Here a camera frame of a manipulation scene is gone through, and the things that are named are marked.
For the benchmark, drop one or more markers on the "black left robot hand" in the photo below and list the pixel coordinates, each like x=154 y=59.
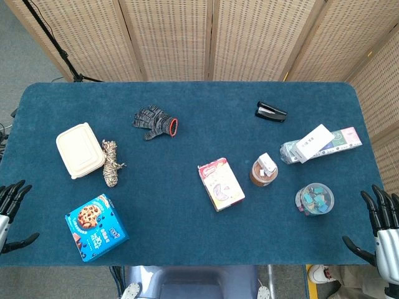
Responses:
x=7 y=204

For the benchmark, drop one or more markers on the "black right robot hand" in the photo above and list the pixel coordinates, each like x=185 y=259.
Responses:
x=386 y=246

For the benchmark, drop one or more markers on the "black and white knit glove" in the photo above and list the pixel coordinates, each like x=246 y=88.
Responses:
x=156 y=122

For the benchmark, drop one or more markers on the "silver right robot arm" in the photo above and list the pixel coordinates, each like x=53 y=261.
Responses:
x=393 y=293

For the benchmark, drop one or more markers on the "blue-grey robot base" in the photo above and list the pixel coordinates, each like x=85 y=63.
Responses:
x=190 y=283

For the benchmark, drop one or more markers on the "khaki trousers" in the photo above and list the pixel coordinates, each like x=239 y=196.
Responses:
x=355 y=283

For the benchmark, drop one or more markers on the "white sneaker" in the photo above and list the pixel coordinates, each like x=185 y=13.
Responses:
x=321 y=273

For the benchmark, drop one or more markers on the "yellow floor tape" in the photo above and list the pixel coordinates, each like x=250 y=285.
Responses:
x=311 y=283

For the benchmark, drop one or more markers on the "clear jar of binder clips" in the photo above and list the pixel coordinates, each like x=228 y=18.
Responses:
x=315 y=200

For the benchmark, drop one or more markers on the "beige lidded lunch box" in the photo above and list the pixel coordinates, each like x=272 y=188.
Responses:
x=80 y=150

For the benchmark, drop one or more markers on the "blue cookie box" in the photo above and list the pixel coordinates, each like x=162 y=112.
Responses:
x=96 y=227

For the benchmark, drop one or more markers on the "wrapped tissue pack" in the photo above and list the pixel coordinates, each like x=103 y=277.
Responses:
x=346 y=140

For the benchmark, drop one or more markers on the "long white box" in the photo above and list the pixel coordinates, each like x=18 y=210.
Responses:
x=314 y=143

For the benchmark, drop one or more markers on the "small white carton box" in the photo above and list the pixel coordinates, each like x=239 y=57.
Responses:
x=267 y=164

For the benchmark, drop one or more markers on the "clear jar of rubber bands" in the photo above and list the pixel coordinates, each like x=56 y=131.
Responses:
x=258 y=177

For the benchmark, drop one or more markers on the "black tripod stand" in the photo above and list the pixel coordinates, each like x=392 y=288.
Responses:
x=53 y=43

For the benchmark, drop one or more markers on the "red and white cereal box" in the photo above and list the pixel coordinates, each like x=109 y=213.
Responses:
x=221 y=183

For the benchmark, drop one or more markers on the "black stapler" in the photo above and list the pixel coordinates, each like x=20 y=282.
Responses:
x=270 y=112

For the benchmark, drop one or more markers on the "woven folding screen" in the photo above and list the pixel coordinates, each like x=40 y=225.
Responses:
x=199 y=37

